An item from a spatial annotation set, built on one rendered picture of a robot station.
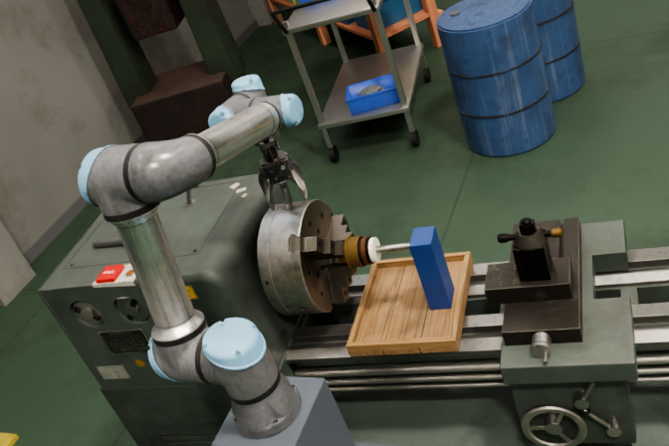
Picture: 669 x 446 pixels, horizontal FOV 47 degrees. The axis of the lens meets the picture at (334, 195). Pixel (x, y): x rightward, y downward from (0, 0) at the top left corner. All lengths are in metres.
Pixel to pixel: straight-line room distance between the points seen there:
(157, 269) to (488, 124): 3.00
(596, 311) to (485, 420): 0.52
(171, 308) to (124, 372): 0.78
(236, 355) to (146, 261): 0.26
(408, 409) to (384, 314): 0.35
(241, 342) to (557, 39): 3.50
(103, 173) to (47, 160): 4.19
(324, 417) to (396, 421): 0.65
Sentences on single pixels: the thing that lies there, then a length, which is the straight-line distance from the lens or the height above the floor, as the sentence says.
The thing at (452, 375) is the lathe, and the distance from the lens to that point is 2.14.
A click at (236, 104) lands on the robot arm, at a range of 1.80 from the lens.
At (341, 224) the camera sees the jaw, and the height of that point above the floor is 1.11.
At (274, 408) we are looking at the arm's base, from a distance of 1.65.
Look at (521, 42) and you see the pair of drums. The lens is 4.18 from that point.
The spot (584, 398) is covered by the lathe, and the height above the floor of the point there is 0.80.
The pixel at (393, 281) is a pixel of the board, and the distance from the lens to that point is 2.28.
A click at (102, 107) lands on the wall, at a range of 6.14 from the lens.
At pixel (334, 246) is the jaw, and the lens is 2.06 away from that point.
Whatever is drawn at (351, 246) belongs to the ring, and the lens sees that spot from 2.06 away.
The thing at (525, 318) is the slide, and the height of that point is 0.97.
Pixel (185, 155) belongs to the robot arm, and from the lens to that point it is 1.45.
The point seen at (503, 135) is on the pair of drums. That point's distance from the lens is 4.35.
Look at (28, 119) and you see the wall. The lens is 5.62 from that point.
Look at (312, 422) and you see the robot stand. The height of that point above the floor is 1.08.
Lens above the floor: 2.26
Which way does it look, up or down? 30 degrees down
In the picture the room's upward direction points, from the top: 21 degrees counter-clockwise
